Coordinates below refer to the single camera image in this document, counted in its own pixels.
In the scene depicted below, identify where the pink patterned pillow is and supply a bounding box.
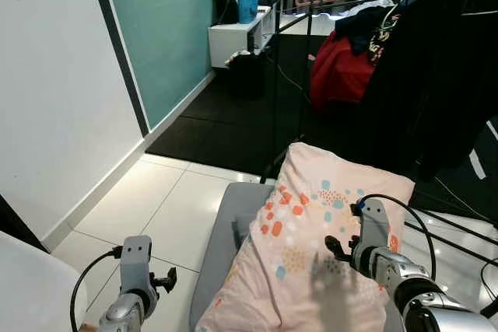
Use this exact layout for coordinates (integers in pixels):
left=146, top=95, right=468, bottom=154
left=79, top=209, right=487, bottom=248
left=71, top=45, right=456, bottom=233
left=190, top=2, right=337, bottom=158
left=195, top=142, right=416, bottom=332

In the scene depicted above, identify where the white plastic chair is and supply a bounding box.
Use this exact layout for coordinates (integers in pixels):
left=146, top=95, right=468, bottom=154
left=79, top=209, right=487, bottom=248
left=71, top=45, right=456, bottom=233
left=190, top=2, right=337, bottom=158
left=0, top=230, right=68, bottom=332

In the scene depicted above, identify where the grey cushioned seat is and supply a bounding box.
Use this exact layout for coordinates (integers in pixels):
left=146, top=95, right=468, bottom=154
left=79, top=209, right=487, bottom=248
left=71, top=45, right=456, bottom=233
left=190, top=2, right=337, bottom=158
left=189, top=182, right=278, bottom=332

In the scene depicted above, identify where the black floor mat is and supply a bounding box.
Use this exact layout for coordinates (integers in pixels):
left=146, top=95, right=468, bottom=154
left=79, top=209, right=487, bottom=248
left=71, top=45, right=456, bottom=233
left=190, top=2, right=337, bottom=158
left=146, top=32, right=498, bottom=225

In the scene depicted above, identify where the red garment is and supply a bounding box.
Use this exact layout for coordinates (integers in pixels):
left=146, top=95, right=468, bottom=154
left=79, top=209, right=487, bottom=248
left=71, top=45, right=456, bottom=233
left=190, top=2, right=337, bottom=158
left=309, top=30, right=379, bottom=112

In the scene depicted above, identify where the black metal clothes rack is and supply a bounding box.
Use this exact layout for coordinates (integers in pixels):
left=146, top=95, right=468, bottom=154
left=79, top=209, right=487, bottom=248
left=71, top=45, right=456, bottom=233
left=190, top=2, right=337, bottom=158
left=259, top=0, right=498, bottom=249

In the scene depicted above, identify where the black bin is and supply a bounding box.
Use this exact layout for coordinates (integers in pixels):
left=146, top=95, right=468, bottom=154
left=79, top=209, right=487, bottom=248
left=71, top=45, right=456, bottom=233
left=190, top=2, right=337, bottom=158
left=227, top=51, right=266, bottom=101

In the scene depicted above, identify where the black hanging garment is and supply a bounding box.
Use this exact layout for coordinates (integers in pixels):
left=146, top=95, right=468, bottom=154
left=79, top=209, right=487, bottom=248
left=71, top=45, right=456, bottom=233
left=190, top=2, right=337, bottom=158
left=364, top=0, right=498, bottom=183

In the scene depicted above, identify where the dark navy patterned garment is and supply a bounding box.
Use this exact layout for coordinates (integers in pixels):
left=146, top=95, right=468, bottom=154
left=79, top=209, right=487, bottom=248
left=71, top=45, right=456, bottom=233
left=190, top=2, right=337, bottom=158
left=335, top=5, right=402, bottom=65

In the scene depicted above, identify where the blue bag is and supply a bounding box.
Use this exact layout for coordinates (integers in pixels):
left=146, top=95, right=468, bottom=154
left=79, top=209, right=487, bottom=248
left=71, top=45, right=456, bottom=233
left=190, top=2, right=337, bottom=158
left=237, top=0, right=260, bottom=25

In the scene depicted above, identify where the black bag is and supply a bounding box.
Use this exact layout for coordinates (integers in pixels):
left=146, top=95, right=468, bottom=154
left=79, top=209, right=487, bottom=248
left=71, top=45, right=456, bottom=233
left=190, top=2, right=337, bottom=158
left=212, top=0, right=240, bottom=26

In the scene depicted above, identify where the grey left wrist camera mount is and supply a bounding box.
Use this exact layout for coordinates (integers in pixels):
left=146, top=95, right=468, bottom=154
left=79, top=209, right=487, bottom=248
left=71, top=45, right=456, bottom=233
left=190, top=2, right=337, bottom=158
left=119, top=236, right=155, bottom=302

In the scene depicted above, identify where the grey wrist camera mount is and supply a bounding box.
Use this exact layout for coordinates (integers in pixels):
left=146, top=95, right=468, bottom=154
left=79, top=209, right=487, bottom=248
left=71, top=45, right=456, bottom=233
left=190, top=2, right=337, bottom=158
left=119, top=236, right=155, bottom=302
left=356, top=198, right=392, bottom=252

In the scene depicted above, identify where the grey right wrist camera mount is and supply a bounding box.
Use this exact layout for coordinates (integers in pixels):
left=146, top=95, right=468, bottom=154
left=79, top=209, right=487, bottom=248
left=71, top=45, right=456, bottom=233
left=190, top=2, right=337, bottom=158
left=356, top=198, right=392, bottom=252

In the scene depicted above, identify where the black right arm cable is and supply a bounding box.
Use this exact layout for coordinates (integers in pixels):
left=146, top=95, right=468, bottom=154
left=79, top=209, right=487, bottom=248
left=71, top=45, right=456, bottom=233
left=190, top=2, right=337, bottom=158
left=352, top=194, right=437, bottom=280

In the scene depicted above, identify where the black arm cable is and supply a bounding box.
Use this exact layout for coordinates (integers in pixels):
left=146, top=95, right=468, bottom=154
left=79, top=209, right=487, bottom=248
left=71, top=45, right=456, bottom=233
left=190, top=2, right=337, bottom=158
left=352, top=194, right=437, bottom=280
left=69, top=246, right=125, bottom=332

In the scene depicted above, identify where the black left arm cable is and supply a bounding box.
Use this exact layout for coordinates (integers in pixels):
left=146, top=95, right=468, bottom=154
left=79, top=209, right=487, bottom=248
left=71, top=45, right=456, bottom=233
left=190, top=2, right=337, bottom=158
left=69, top=246, right=125, bottom=332

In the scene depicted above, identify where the black floor cable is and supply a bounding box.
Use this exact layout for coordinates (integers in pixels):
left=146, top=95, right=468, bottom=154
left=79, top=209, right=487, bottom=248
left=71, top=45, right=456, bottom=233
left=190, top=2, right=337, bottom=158
left=478, top=257, right=498, bottom=320

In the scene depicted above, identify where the white wall shelf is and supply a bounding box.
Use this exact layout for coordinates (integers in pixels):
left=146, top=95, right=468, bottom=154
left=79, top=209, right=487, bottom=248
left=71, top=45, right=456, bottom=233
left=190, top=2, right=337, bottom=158
left=208, top=6, right=274, bottom=69

